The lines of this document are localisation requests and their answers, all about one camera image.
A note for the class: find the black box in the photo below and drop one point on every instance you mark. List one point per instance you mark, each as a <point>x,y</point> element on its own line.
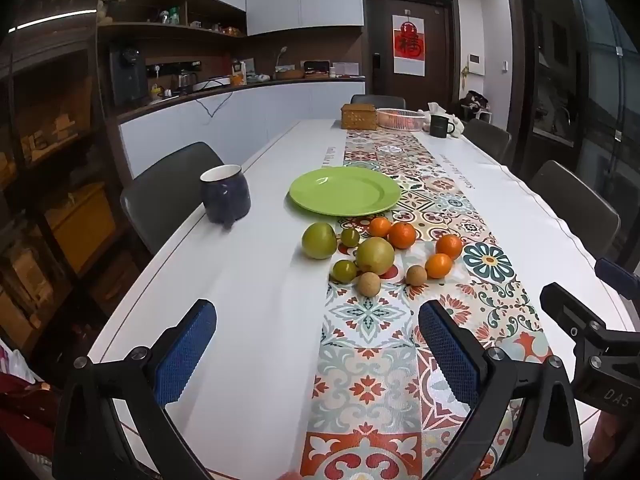
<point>316,67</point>

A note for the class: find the green plate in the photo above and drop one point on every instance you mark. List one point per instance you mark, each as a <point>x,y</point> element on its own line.
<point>345,191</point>

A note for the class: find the white tablecloth patterned centre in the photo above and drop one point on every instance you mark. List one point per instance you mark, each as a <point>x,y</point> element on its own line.
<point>370,360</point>

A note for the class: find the black mug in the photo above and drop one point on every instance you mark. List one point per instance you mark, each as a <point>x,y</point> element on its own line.
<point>440,126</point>

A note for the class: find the door lock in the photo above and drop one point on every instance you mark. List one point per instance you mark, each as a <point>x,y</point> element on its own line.
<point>376,62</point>

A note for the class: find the white tissue cloth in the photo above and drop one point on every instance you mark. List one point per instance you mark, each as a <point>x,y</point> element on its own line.
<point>440,109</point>

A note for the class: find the pink plastic basket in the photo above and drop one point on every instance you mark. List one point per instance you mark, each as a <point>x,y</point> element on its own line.
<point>400,119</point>

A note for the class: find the dark brown door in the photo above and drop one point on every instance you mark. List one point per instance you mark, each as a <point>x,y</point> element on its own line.
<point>425,50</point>

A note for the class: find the large green round fruit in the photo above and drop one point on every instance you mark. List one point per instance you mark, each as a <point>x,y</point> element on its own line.
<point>320,240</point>

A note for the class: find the dark patterned bag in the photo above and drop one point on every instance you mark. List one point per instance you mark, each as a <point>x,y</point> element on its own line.
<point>475,102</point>

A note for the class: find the dark blue mug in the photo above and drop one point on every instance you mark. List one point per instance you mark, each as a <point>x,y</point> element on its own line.
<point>225,195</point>

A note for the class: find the brown longan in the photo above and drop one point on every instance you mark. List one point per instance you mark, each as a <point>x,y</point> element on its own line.
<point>368,284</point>
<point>416,275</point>

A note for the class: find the glass kettle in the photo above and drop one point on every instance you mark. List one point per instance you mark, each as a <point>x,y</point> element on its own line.
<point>186,80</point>

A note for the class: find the black coffee machine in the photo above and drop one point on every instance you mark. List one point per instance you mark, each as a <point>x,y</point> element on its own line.
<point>127,77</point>

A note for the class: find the grey chair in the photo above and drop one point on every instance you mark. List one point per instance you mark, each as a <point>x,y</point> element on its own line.
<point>377,101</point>
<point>575,205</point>
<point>165,195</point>
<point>487,137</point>

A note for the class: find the red and white wall poster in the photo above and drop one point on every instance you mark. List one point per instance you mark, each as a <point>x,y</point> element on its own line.
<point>407,45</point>

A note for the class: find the wicker box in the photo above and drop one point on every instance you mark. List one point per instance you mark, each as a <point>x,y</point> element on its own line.
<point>358,116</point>

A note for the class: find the white desk lamp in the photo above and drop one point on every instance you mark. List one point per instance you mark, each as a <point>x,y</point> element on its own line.
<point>281,57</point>

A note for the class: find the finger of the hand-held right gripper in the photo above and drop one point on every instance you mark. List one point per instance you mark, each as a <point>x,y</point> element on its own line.
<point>565,305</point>
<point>617,272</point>

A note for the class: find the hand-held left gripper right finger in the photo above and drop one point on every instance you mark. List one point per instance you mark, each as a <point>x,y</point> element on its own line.
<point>450,355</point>

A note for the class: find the large yellow-green round fruit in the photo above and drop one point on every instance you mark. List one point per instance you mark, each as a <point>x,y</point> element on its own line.
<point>375,256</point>

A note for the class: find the wicker tray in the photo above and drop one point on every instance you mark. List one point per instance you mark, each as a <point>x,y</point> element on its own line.
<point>289,74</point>

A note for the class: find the person's right hand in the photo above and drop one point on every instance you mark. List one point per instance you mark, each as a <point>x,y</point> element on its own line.
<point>602,435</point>

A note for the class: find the white intercom panel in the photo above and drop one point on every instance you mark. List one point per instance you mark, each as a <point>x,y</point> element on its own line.
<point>475,64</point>

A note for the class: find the red garment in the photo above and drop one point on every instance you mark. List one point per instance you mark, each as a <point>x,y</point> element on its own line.
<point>20,405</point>

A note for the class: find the small green round fruit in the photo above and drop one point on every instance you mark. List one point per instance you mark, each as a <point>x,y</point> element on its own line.
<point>345,270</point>
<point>350,236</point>

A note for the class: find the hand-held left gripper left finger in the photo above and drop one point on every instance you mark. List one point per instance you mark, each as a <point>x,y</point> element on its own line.
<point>185,355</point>

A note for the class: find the small orange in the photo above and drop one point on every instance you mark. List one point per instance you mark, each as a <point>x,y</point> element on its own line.
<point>403,235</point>
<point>438,265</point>
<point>379,226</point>
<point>449,246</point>

